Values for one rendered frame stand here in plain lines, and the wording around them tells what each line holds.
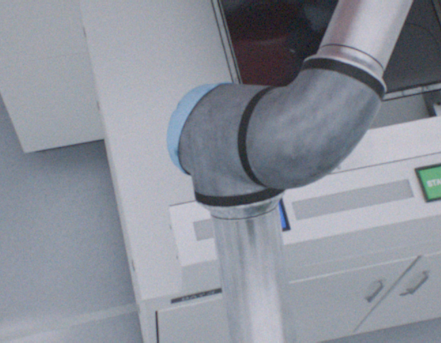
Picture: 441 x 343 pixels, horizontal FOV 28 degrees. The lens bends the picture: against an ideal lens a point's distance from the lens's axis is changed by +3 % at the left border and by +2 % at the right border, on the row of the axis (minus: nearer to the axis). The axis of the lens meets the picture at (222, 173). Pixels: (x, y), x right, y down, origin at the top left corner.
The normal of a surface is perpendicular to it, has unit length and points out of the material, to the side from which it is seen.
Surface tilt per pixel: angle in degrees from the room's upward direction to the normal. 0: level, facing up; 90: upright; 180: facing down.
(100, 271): 0
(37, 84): 90
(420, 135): 0
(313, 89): 25
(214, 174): 52
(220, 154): 67
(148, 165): 0
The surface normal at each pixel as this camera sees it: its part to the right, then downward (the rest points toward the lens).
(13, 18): 0.22, 0.91
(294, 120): -0.30, -0.15
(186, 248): 0.05, -0.38
